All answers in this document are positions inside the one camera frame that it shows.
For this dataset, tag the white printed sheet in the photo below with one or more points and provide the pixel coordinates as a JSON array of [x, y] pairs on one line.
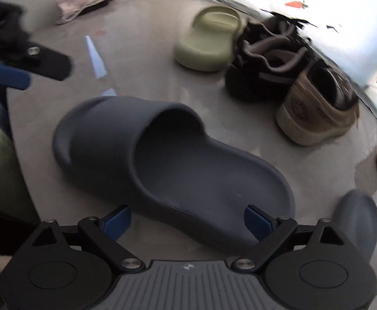
[[337, 6]]

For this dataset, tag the beige crumpled cloth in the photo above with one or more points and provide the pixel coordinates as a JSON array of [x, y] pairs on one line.
[[81, 1]]

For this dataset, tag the tan white lace-up sneaker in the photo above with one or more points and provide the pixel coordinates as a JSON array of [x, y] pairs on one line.
[[314, 116]]

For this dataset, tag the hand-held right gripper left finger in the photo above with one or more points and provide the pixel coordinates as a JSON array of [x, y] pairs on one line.
[[119, 222]]

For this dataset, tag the pale green slide sandal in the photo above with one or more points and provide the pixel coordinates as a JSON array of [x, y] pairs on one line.
[[207, 38]]

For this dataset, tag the dark blue slide sandal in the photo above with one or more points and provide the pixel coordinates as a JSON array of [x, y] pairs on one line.
[[191, 168], [358, 219]]

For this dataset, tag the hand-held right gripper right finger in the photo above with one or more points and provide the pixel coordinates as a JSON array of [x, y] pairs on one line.
[[256, 222]]

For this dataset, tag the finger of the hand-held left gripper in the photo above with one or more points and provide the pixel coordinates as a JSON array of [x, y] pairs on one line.
[[54, 64], [9, 77]]

